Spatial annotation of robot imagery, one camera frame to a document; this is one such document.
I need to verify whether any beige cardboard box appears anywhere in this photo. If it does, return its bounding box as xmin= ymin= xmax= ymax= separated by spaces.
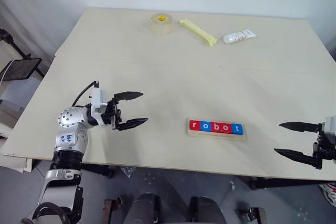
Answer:
xmin=0 ymin=154 xmax=34 ymax=174

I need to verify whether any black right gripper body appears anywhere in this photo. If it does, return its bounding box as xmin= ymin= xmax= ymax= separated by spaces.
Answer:
xmin=312 ymin=122 xmax=336 ymax=161

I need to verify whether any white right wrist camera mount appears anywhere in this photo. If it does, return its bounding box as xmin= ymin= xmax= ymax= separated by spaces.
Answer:
xmin=324 ymin=115 xmax=336 ymax=136

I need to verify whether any red letter o block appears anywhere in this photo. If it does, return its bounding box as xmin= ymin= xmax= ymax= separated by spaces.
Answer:
xmin=220 ymin=123 xmax=234 ymax=134

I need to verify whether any blue letter o block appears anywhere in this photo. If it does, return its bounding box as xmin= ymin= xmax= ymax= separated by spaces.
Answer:
xmin=200 ymin=121 xmax=213 ymax=133

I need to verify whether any black table frame bar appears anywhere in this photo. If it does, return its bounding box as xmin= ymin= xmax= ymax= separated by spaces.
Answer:
xmin=248 ymin=176 xmax=336 ymax=190

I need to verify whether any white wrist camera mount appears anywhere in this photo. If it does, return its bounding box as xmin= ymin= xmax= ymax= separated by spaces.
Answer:
xmin=90 ymin=87 xmax=108 ymax=116
xmin=324 ymin=115 xmax=336 ymax=136

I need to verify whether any black tripod stand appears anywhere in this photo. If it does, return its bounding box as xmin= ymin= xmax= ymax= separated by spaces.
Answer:
xmin=0 ymin=28 xmax=45 ymax=79

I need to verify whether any dark rounded shape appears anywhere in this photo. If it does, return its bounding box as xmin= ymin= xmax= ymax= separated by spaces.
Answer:
xmin=189 ymin=196 xmax=224 ymax=224
xmin=123 ymin=193 xmax=161 ymax=224

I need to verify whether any beige tape roll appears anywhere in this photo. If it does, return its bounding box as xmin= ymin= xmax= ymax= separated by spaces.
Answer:
xmin=151 ymin=13 xmax=174 ymax=36

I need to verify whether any wooden letter tray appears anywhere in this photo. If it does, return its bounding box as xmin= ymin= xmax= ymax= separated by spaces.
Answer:
xmin=186 ymin=118 xmax=248 ymax=142

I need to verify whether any white squeeze tube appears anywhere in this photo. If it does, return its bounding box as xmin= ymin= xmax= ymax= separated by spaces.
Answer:
xmin=223 ymin=29 xmax=257 ymax=44

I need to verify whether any yellow wrapped packet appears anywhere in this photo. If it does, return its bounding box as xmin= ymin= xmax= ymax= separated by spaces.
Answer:
xmin=177 ymin=18 xmax=218 ymax=47

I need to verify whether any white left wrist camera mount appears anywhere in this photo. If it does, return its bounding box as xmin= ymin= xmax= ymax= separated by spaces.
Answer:
xmin=90 ymin=87 xmax=108 ymax=116

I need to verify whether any black table leg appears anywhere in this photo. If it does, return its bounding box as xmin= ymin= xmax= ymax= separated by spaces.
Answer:
xmin=81 ymin=163 xmax=115 ymax=179

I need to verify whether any blue letter t block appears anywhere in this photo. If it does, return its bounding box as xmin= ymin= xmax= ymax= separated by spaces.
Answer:
xmin=231 ymin=123 xmax=244 ymax=135

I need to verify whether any clear plastic bag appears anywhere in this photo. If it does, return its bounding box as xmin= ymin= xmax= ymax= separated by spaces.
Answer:
xmin=121 ymin=167 xmax=134 ymax=179

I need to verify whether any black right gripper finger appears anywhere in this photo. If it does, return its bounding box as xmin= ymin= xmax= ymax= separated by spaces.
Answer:
xmin=274 ymin=148 xmax=322 ymax=170
xmin=279 ymin=122 xmax=322 ymax=133

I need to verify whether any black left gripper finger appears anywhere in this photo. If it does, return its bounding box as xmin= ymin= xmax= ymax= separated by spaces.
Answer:
xmin=113 ymin=91 xmax=144 ymax=102
xmin=113 ymin=118 xmax=149 ymax=132

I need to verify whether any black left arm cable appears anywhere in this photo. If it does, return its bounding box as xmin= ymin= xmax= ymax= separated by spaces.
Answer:
xmin=72 ymin=80 xmax=100 ymax=106

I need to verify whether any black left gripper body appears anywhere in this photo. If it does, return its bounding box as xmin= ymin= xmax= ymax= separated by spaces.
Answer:
xmin=99 ymin=98 xmax=123 ymax=130

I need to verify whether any red letter r block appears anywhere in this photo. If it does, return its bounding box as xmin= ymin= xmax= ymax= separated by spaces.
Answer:
xmin=189 ymin=120 xmax=202 ymax=132

